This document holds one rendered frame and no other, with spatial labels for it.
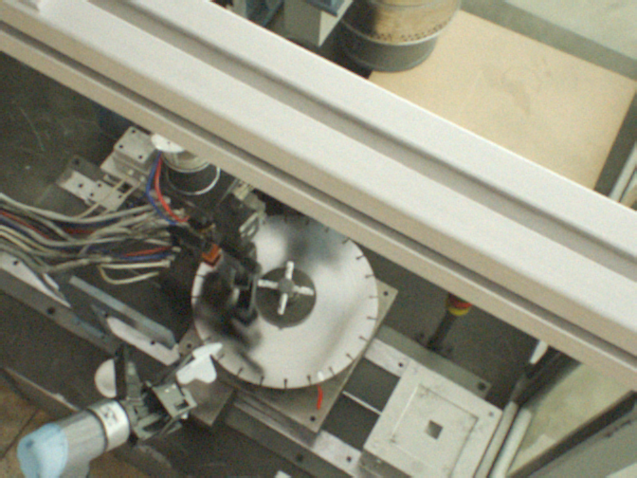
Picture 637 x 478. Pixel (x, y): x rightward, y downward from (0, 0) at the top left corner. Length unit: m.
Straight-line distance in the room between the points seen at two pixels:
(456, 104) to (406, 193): 1.64
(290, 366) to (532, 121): 0.87
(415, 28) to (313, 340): 0.72
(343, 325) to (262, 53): 1.14
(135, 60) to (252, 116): 0.05
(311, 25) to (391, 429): 0.69
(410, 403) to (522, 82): 0.88
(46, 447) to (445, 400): 0.66
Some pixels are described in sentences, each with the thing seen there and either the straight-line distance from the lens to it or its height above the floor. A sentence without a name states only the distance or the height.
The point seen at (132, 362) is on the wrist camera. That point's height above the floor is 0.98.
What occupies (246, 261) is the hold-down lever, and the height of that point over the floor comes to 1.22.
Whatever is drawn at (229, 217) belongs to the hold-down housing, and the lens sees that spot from 1.20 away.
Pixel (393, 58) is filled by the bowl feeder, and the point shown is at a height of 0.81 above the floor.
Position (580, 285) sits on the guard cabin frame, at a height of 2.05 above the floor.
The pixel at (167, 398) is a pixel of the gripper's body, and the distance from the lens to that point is 1.39.
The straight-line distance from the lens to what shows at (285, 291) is 1.41.
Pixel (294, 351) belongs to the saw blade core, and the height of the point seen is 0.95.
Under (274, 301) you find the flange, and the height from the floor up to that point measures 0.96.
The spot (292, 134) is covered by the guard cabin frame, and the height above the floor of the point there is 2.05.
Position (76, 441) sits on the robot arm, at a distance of 1.30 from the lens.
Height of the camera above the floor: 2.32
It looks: 64 degrees down
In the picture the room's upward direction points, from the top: 6 degrees clockwise
